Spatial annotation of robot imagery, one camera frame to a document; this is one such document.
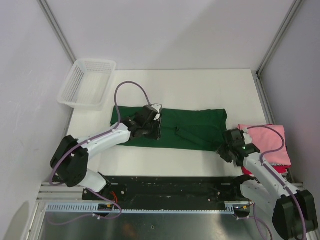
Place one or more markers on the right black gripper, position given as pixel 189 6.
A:
pixel 220 150

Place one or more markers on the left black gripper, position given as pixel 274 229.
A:
pixel 156 134

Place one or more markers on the green t shirt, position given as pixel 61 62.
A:
pixel 199 130

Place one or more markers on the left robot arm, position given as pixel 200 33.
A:
pixel 70 161

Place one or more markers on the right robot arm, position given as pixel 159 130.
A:
pixel 293 211

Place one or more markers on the pink folded t shirt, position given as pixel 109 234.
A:
pixel 269 139

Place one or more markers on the white plastic basket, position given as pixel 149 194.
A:
pixel 87 84

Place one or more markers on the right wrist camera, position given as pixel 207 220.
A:
pixel 236 138

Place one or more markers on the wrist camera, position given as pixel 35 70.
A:
pixel 152 112
pixel 236 138

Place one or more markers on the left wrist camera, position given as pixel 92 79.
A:
pixel 152 112

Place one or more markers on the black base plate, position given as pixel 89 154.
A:
pixel 173 193

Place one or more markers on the grey cable duct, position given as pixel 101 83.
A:
pixel 228 207

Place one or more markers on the left aluminium frame post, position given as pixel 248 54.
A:
pixel 48 13

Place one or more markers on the aluminium frame post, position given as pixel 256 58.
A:
pixel 280 34
pixel 48 13

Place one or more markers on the right aluminium frame post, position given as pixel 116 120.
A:
pixel 280 34

